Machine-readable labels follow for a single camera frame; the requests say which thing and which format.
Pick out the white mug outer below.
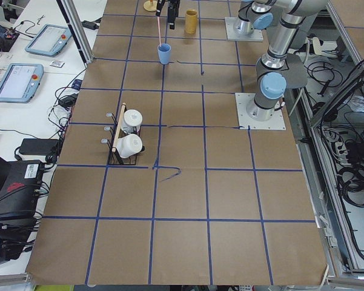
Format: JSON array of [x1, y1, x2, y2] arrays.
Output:
[[116, 133, 143, 158]]

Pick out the black wire mug rack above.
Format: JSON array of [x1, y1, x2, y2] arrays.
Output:
[[101, 102, 145, 166]]

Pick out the teach pendant far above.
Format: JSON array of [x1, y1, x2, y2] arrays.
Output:
[[25, 24, 71, 57]]

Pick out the teach pendant near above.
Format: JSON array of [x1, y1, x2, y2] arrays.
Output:
[[0, 63, 44, 103]]

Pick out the teach pendant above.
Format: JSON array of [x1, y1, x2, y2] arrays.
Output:
[[25, 24, 71, 57], [0, 63, 44, 103]]

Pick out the black computer box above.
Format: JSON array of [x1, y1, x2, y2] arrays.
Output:
[[0, 157, 44, 221]]

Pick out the black power adapter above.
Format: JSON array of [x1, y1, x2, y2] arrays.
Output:
[[18, 138, 58, 156]]

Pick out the pink chopstick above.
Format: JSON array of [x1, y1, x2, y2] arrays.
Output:
[[156, 16, 162, 46]]

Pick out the aluminium frame post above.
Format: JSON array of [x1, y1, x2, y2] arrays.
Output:
[[56, 0, 94, 64]]

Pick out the light blue plastic cup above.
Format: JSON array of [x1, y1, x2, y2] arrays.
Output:
[[157, 44, 171, 65]]

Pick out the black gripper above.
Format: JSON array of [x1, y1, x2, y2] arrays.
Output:
[[167, 0, 180, 30]]

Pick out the bamboo cylinder holder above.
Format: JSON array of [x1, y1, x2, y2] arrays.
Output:
[[185, 9, 198, 34]]

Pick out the white mug inner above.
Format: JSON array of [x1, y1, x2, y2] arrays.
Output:
[[121, 109, 143, 133]]

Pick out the white mug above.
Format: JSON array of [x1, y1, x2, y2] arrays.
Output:
[[121, 109, 143, 133], [116, 133, 143, 158]]

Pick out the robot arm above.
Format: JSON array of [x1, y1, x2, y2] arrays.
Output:
[[232, 0, 327, 122], [156, 0, 166, 17]]

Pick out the wooden mug tree stand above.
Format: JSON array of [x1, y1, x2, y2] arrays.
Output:
[[143, 0, 157, 12]]

